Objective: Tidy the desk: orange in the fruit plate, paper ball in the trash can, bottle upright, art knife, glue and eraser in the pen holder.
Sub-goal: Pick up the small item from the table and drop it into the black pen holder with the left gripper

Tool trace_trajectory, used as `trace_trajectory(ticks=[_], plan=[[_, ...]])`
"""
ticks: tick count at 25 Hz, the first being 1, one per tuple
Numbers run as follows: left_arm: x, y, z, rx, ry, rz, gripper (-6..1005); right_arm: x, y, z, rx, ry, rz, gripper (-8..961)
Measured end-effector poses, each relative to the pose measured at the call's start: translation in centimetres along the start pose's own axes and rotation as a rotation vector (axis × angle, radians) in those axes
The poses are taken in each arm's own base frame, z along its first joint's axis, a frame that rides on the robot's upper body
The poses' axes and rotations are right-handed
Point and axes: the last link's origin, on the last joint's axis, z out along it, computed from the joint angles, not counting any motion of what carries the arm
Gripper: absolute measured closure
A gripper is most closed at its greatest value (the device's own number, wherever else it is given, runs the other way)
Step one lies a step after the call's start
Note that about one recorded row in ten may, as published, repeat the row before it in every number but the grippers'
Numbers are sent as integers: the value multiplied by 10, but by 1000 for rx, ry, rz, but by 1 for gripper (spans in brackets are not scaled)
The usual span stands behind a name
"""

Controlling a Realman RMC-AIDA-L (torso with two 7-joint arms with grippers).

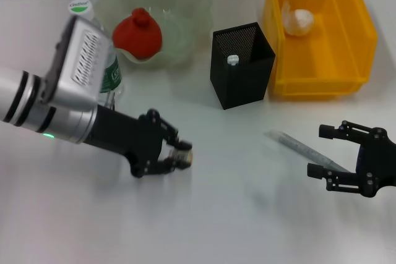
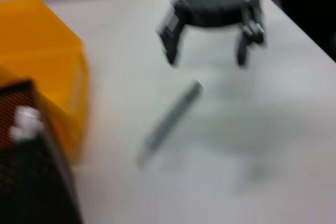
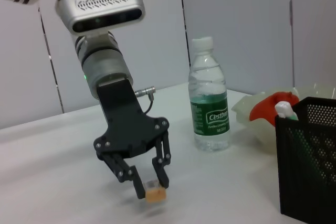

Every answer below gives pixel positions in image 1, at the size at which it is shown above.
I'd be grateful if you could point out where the pale green glass fruit bowl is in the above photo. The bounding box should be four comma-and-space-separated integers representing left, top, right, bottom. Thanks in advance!
97, 0, 214, 69

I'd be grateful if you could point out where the beige eraser with barcode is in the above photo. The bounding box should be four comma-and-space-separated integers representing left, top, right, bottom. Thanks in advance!
169, 149, 194, 168

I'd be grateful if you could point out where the clear green-label water bottle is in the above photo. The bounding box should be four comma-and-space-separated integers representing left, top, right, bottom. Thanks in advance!
67, 0, 124, 110

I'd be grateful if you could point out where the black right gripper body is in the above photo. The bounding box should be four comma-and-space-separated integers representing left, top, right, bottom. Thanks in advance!
355, 127, 396, 199

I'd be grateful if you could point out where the yellow plastic bin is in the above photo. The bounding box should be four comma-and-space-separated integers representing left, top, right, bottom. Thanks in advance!
262, 0, 379, 97

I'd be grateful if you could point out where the grey pen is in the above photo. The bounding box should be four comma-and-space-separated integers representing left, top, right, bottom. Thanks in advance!
264, 130, 352, 174

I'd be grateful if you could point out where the orange fruit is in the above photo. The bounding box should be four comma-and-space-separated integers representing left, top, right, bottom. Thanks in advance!
112, 7, 163, 59

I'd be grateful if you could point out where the black mesh pen holder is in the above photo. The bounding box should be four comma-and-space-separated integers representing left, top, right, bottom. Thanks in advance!
210, 22, 277, 110

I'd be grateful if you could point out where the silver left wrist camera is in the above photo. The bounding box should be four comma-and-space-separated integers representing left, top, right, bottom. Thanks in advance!
43, 15, 112, 112

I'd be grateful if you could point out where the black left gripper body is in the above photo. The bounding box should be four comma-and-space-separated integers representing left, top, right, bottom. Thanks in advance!
81, 104, 164, 179

